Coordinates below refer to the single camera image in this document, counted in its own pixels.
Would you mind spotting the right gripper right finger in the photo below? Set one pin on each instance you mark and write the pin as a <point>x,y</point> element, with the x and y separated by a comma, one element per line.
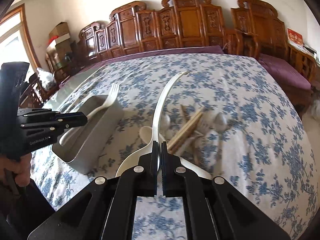
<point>214,208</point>

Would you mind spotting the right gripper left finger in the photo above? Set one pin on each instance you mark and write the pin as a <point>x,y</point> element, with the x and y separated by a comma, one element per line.
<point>105,208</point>

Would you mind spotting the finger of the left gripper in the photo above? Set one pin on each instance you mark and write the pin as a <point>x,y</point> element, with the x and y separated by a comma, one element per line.
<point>49,127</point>
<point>44,115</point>

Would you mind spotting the white plastic fork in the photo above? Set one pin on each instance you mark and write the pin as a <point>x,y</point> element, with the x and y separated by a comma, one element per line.
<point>112,96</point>

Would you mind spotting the metal fork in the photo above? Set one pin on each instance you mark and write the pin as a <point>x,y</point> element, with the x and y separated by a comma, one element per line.
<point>202,129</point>

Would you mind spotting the metal spoon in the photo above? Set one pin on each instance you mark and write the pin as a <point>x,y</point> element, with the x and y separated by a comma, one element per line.
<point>165,123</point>
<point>220,123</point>

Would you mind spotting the person's left hand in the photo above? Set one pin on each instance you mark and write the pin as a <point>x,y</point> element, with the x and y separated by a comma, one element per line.
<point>20,168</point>

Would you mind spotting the dark wooden dining chair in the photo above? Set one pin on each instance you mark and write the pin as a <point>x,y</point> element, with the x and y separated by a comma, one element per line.
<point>34,96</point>

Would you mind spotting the grey metal rectangular tray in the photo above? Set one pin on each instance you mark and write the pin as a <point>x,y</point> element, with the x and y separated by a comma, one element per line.
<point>82,153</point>

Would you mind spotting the white plastic bag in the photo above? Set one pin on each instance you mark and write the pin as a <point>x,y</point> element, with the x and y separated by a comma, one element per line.
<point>46,78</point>

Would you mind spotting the blue floral tablecloth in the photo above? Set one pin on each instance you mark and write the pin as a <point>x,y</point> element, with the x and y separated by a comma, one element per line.
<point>241,126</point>

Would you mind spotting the brown cardboard box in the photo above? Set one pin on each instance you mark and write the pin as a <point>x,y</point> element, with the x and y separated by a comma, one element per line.
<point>59,30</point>

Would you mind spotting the purple armchair cushion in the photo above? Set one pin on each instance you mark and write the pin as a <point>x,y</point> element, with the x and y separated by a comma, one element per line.
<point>283,73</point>

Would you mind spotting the purple sofa cushion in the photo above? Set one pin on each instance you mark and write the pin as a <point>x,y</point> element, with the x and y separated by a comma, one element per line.
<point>209,49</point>

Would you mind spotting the long carved wooden sofa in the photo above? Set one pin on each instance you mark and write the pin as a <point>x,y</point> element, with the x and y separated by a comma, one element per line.
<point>133,28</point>

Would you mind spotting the carved wooden armchair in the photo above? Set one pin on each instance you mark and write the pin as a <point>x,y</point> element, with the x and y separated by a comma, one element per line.
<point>265,38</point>

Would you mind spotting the wooden door frame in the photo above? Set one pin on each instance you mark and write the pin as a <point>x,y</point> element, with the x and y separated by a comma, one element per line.
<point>13,21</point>

